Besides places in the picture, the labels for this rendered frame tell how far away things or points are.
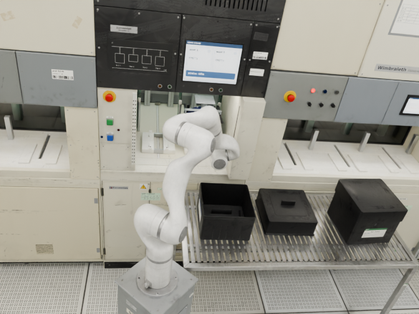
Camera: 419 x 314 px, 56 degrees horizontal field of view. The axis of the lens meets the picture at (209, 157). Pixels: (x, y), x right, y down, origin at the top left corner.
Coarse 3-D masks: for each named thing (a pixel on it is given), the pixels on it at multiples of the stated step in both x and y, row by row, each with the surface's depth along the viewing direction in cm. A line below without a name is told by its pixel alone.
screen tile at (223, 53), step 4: (216, 52) 195; (220, 52) 195; (224, 52) 195; (228, 52) 196; (232, 52) 196; (216, 56) 196; (220, 56) 196; (224, 56) 197; (228, 56) 197; (232, 56) 197; (236, 56) 197; (232, 60) 198; (236, 60) 199; (216, 64) 199; (220, 64) 199; (224, 64) 199; (228, 64) 199; (232, 64) 200; (236, 64) 200; (216, 68) 200; (220, 68) 200; (224, 68) 200; (228, 68) 200; (232, 68) 201
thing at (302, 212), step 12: (264, 192) 233; (276, 192) 234; (288, 192) 236; (300, 192) 237; (264, 204) 223; (276, 204) 224; (288, 204) 225; (300, 204) 227; (264, 216) 221; (276, 216) 216; (288, 216) 218; (300, 216) 219; (312, 216) 220; (264, 228) 219; (276, 228) 216; (288, 228) 217; (300, 228) 218; (312, 228) 218
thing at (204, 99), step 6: (198, 96) 245; (204, 96) 246; (210, 96) 247; (198, 102) 239; (204, 102) 240; (210, 102) 241; (186, 108) 246; (192, 108) 247; (216, 108) 258; (222, 120) 245
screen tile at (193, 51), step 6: (192, 48) 192; (198, 48) 193; (204, 48) 193; (192, 54) 194; (198, 54) 194; (204, 54) 195; (210, 54) 195; (192, 60) 196; (198, 60) 196; (210, 60) 197; (186, 66) 197; (192, 66) 198; (198, 66) 198; (204, 66) 198; (210, 66) 199
